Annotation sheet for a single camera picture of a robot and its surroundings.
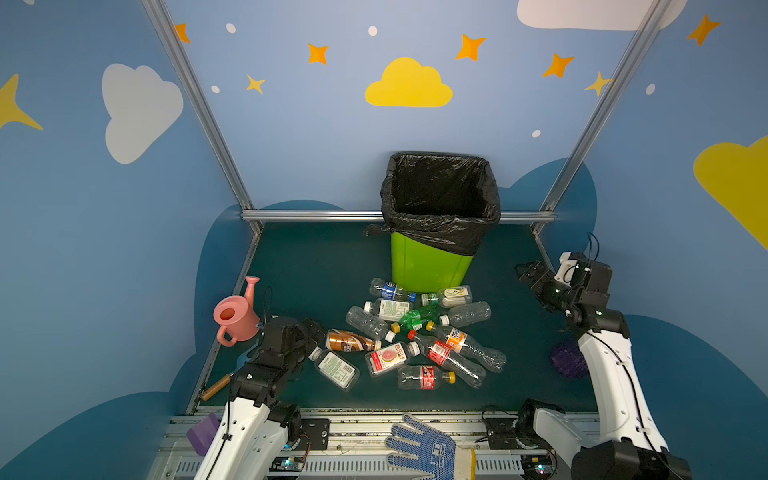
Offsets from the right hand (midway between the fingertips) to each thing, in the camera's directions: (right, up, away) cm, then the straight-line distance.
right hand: (529, 272), depth 77 cm
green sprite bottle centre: (-30, -15, +13) cm, 36 cm away
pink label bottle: (-40, -25, +5) cm, 47 cm away
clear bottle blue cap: (-38, -7, +19) cm, 43 cm away
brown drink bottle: (-50, -21, +8) cm, 54 cm away
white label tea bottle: (-38, -13, +16) cm, 43 cm away
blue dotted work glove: (-26, -44, -6) cm, 51 cm away
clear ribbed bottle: (-12, -15, +18) cm, 26 cm away
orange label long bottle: (-16, -21, +8) cm, 28 cm away
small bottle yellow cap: (-28, -28, +1) cm, 40 cm away
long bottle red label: (-22, -23, +6) cm, 33 cm away
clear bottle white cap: (-51, -28, +4) cm, 58 cm away
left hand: (-55, -17, +1) cm, 58 cm away
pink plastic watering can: (-80, -13, +6) cm, 82 cm away
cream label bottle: (-17, -9, +18) cm, 26 cm away
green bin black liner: (-21, +21, +25) cm, 39 cm away
